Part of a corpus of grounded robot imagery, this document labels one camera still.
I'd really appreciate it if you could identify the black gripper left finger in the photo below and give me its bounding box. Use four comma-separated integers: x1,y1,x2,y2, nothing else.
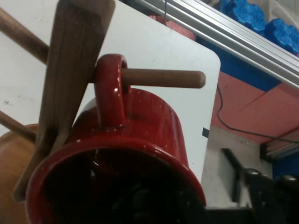
112,182,166,224

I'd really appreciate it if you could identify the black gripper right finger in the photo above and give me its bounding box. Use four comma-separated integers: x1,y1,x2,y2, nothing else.
244,168,299,224

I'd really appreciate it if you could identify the red enamel mug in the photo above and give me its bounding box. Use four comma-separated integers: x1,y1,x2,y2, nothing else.
25,53,207,224

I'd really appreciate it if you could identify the black table foot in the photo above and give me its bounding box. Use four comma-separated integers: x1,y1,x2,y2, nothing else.
221,147,248,207

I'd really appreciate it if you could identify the dark aluminium profile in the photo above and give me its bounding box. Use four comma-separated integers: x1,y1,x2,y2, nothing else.
259,136,299,161

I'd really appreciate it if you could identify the orange red floor mat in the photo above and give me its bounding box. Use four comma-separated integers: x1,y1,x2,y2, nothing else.
210,71,299,143

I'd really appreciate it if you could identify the brown wooden mug tree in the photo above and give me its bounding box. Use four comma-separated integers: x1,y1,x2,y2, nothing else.
0,0,206,224

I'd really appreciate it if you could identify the red foam mat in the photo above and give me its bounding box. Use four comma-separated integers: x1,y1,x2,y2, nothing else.
149,14,197,44

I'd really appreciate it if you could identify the blue foam mat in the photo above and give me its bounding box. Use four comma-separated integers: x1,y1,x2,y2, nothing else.
195,0,299,91

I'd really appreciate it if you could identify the white sheet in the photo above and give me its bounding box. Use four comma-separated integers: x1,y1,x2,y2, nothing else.
267,0,299,26

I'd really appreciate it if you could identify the thin black floor cable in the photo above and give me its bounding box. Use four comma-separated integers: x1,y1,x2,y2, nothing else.
216,85,299,144

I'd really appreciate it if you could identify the aluminium side frame rail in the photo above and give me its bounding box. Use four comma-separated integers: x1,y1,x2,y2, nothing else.
123,0,299,91

